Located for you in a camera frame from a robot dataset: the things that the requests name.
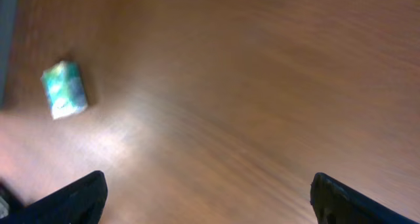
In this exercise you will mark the teal tissue pack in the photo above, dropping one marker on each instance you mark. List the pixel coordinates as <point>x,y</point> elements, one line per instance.
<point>64,89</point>

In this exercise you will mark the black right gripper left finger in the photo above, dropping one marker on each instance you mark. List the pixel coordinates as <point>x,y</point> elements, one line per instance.
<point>80,202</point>

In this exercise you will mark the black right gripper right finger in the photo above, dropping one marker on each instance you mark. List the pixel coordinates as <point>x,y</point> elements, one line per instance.
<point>335,203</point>

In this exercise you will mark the grey plastic mesh basket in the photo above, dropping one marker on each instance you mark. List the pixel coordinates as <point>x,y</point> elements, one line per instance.
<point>8,14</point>

